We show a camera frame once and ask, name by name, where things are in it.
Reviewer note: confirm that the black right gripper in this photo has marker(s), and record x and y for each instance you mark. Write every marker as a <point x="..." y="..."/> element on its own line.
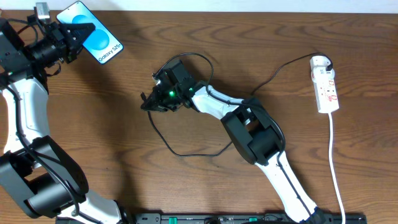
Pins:
<point x="157" y="104"/>

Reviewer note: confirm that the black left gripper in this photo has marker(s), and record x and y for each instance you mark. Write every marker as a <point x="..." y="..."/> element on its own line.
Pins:
<point x="54" y="30"/>

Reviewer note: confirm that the blue Galaxy smartphone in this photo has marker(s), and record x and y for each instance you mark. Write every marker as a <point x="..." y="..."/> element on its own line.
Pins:
<point x="101" y="43"/>

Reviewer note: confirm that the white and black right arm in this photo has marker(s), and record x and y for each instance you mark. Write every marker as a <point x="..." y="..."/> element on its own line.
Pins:
<point x="256" y="136"/>

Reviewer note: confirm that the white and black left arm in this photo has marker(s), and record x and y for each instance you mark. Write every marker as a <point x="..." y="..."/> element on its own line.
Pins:
<point x="36" y="172"/>

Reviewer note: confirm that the white USB charger plug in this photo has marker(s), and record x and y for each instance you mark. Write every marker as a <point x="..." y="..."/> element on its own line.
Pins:
<point x="321" y="61"/>

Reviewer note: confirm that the white power strip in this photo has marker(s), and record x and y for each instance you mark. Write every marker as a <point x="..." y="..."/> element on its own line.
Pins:
<point x="325" y="90"/>

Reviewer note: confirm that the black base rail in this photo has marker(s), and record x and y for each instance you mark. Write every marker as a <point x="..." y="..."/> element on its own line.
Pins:
<point x="155" y="218"/>

